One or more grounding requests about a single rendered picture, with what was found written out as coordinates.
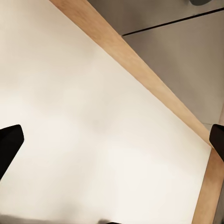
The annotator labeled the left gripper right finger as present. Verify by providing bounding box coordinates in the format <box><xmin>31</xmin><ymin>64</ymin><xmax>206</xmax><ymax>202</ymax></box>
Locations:
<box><xmin>209</xmin><ymin>124</ymin><xmax>224</xmax><ymax>161</ymax></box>

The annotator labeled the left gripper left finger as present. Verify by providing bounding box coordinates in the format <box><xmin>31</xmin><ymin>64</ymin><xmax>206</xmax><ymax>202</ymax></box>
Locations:
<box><xmin>0</xmin><ymin>124</ymin><xmax>24</xmax><ymax>180</ymax></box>

